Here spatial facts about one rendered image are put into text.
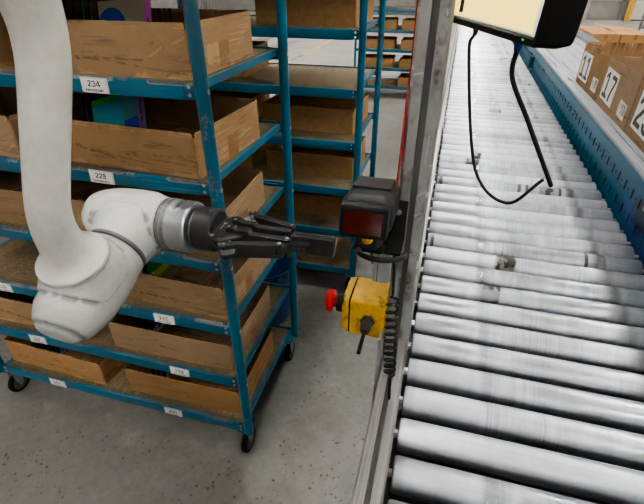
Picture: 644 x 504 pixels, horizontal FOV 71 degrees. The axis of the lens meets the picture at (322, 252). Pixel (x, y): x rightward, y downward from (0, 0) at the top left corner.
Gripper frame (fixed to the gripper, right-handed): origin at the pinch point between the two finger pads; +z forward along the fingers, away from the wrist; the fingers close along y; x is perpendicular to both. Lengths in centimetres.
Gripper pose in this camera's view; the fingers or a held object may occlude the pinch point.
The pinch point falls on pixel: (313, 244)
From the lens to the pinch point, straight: 72.0
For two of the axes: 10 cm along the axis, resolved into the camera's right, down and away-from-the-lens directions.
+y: 2.7, -5.1, 8.1
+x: 0.0, 8.5, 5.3
